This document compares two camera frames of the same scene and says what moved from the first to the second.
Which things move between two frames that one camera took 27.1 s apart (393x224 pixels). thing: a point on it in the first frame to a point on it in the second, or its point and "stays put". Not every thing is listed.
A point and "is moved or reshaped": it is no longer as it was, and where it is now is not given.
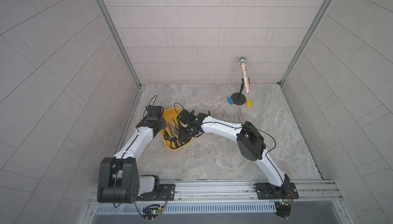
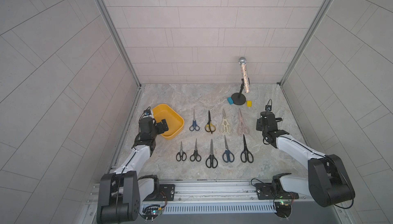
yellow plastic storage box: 170,135 is moved or reshaped
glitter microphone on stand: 238,99 stays put
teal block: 231,102 stays put
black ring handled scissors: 167,136 to 195,156
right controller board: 283,209 stays put
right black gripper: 181,128 to 258,121
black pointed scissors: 178,133 to 211,161
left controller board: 151,211 stays put
